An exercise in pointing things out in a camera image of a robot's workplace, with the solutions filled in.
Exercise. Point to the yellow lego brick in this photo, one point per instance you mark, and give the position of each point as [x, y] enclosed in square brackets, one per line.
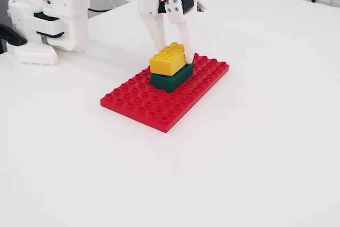
[166, 65]

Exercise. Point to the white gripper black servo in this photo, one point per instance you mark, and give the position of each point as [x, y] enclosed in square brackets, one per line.
[149, 3]

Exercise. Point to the red lego baseplate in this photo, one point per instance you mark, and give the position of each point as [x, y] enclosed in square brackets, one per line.
[132, 102]

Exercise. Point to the green lego brick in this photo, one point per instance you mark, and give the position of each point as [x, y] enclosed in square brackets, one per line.
[172, 82]

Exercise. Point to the white arm base clamp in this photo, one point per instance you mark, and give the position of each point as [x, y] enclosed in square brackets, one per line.
[32, 54]

